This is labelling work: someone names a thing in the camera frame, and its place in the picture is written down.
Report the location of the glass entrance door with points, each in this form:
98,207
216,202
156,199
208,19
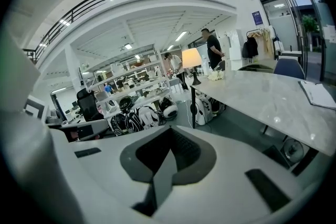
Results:
288,21

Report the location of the black floor fan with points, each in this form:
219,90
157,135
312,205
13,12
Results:
293,150

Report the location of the black office chair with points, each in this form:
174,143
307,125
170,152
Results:
88,106

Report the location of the table with grey tablecloth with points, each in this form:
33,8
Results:
174,82

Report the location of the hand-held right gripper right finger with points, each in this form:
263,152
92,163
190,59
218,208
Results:
223,199

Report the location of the lit table lamp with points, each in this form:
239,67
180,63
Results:
191,57

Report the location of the white flower bouquet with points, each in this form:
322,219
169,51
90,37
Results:
216,75

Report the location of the clothes rack with beige garments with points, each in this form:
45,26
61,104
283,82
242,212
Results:
263,42

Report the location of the black clipboard with paper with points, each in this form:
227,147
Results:
319,95

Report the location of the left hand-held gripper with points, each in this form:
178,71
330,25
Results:
65,129

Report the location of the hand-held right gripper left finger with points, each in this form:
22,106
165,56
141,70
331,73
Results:
105,178

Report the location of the white shelf rack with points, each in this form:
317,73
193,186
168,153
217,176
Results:
126,91

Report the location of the blue wall poster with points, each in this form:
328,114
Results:
257,17

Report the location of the grey marble table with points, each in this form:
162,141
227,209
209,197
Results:
262,94

